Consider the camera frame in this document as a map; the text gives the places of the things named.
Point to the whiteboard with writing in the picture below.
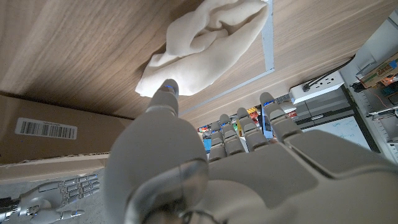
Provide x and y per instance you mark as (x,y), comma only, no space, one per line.
(339,132)

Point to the cardboard packing box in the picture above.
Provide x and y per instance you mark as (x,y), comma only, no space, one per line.
(62,146)

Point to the cardboard box with tools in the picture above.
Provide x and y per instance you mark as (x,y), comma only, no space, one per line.
(381,73)

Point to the white power strip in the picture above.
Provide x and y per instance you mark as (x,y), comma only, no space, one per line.
(320,87)

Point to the cream cloth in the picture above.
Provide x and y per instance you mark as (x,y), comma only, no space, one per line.
(199,53)

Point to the white shelf unit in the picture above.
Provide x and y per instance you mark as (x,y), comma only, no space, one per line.
(373,105)

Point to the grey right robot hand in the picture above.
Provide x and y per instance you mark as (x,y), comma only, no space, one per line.
(53,196)

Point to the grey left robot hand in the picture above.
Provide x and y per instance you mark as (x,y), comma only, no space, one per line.
(248,183)

